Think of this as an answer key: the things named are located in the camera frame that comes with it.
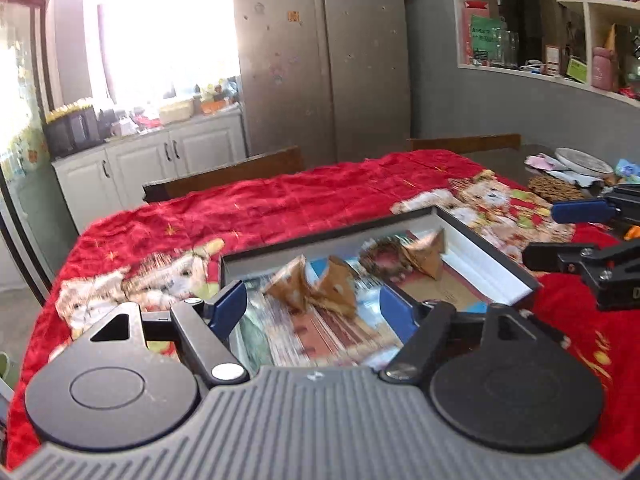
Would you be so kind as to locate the brown pyramid packet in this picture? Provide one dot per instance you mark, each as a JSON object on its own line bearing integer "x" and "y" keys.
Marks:
{"x": 425, "y": 253}
{"x": 289, "y": 285}
{"x": 335, "y": 289}

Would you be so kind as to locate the black framed glass door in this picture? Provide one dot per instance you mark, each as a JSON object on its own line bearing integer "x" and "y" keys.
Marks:
{"x": 35, "y": 223}

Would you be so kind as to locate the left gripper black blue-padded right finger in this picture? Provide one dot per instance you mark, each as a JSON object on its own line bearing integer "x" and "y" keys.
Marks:
{"x": 441, "y": 345}

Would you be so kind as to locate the black microwave oven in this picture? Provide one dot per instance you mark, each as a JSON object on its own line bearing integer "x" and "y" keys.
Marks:
{"x": 72, "y": 133}

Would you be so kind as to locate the dark wooden headboard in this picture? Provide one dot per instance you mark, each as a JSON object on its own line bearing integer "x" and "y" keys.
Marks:
{"x": 264, "y": 166}
{"x": 469, "y": 144}

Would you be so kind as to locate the dark wooden headboard right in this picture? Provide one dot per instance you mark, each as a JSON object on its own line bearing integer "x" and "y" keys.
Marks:
{"x": 469, "y": 144}

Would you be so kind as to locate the pink jar on shelf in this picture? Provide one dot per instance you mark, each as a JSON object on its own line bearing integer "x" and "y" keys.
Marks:
{"x": 604, "y": 73}

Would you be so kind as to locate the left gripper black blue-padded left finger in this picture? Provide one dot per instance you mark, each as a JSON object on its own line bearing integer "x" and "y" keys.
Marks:
{"x": 186, "y": 345}

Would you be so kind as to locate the brown beaded mat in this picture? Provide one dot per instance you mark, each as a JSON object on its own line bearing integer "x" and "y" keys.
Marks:
{"x": 554, "y": 190}

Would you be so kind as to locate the red patterned bed quilt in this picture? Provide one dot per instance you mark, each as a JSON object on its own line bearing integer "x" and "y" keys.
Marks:
{"x": 253, "y": 213}

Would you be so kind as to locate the black shallow cardboard box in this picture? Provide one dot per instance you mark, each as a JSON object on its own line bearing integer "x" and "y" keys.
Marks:
{"x": 475, "y": 275}

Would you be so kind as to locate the green sign on shelf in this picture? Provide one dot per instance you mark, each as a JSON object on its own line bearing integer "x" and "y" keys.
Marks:
{"x": 486, "y": 40}

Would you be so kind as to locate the white wall shelf unit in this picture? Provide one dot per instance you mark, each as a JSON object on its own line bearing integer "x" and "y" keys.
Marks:
{"x": 553, "y": 40}

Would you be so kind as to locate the brown crochet scrunchie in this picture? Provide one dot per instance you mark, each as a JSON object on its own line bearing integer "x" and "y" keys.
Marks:
{"x": 383, "y": 257}

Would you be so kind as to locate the silver double-door refrigerator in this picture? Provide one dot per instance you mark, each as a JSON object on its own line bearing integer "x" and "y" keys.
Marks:
{"x": 328, "y": 76}

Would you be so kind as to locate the white kitchen cabinet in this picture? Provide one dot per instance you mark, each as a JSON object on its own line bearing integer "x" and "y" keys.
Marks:
{"x": 110, "y": 178}

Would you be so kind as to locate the white round plate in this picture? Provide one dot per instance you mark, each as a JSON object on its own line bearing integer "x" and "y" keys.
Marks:
{"x": 583, "y": 163}

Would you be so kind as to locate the dark wooden headboard left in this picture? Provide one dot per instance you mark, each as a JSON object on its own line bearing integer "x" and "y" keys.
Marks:
{"x": 264, "y": 166}

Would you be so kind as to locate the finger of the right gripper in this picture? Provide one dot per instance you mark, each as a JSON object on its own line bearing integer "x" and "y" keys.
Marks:
{"x": 611, "y": 274}
{"x": 622, "y": 203}

